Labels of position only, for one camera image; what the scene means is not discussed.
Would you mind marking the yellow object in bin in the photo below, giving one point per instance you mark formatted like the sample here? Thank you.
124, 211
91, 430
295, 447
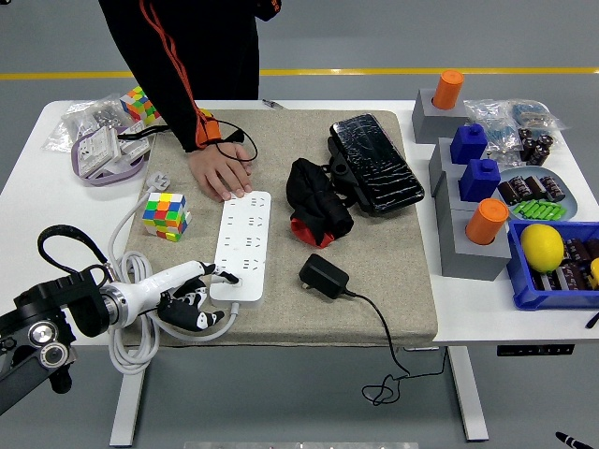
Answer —
594, 273

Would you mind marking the blue square peg block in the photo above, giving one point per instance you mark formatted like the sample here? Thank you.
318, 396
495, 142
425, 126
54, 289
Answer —
468, 144
478, 181

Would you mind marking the small colourful puzzle cube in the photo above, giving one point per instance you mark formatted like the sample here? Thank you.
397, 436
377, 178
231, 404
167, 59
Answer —
135, 105

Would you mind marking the white table leg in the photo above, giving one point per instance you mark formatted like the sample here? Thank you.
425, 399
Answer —
468, 397
127, 402

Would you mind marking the grey-brown fabric mat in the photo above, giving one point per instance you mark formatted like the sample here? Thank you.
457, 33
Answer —
304, 327

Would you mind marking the dark capacitor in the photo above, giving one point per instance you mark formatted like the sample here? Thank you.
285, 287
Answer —
573, 277
580, 250
533, 186
553, 188
508, 192
545, 281

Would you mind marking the light blue plate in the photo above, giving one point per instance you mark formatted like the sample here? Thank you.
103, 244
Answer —
568, 206

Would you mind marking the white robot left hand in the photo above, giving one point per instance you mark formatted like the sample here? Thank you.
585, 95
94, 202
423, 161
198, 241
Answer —
154, 285

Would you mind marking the white power strip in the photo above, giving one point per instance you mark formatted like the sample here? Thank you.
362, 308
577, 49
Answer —
248, 224

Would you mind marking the purple plastic tray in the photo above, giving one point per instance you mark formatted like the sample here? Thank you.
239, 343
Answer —
122, 177

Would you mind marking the grey block with round hole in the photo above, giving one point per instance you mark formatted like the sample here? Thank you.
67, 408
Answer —
430, 124

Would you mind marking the person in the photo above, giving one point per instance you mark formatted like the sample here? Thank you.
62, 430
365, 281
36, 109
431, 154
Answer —
210, 47

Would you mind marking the blue plastic bin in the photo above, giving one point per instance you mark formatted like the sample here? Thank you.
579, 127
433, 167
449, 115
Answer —
552, 299

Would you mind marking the black desk control panel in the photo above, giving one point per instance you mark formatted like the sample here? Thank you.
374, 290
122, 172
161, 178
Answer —
535, 350

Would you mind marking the person's right forearm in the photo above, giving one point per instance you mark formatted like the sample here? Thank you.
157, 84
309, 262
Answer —
187, 121

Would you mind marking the large colourful puzzle cube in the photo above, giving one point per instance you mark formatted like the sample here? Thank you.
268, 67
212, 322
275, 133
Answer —
164, 212

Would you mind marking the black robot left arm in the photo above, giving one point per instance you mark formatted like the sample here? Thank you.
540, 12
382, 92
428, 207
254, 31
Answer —
37, 304

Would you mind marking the plastic bag with dark parts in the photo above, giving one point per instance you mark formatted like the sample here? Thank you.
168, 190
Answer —
536, 114

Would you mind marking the orange cylinder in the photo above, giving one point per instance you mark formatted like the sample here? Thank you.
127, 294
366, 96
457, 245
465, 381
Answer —
448, 90
486, 222

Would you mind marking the small black capacitor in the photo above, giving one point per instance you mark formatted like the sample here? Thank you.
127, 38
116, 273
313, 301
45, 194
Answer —
525, 135
539, 156
546, 141
527, 152

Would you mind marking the small white socket panel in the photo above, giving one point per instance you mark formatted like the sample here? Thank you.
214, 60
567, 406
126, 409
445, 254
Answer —
135, 147

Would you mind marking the person's right hand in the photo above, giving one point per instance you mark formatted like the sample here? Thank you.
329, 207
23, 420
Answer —
220, 170

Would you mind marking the plastic bag with blue parts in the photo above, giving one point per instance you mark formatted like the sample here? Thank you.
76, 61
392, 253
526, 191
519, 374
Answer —
489, 119

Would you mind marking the black cloth with red lining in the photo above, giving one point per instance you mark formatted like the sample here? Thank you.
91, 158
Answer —
313, 196

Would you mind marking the large grey block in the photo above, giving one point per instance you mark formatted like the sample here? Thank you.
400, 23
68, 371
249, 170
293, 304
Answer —
468, 259

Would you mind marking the grey block with square hole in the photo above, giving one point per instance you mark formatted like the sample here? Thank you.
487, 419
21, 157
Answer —
447, 196
440, 161

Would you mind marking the large white socket panel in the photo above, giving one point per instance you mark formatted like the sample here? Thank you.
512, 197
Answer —
98, 149

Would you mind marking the black-white robot right hand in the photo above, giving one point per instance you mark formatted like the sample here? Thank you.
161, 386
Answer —
573, 441

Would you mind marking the black wrapped flat case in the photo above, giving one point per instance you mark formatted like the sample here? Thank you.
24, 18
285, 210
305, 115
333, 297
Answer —
374, 163

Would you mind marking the black power adapter plug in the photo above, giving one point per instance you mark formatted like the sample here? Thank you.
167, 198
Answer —
325, 276

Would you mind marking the black pen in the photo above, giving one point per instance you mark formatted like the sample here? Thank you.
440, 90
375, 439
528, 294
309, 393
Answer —
593, 320

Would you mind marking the green batteries pile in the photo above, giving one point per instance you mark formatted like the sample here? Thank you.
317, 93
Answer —
538, 209

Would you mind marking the yellow lemon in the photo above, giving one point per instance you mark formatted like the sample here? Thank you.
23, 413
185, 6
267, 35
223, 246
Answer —
542, 248

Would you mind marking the black plastic bracket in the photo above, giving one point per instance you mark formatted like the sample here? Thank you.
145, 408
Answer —
340, 173

